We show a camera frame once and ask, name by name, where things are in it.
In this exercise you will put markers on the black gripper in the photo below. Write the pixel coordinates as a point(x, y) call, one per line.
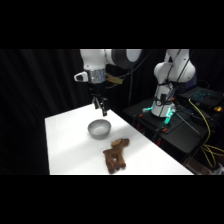
point(97, 88)

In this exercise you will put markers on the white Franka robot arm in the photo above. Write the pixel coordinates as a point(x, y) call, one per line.
point(173, 71)

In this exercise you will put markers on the grey bowl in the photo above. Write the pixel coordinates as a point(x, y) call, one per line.
point(99, 128)

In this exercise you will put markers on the brown plush deer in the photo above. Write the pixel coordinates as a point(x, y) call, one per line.
point(115, 155)

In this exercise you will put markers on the black curtain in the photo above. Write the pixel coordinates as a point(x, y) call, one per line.
point(36, 100)

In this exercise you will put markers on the black robot stand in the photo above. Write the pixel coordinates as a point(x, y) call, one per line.
point(173, 128)

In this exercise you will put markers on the black laptop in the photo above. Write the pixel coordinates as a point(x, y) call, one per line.
point(201, 95)

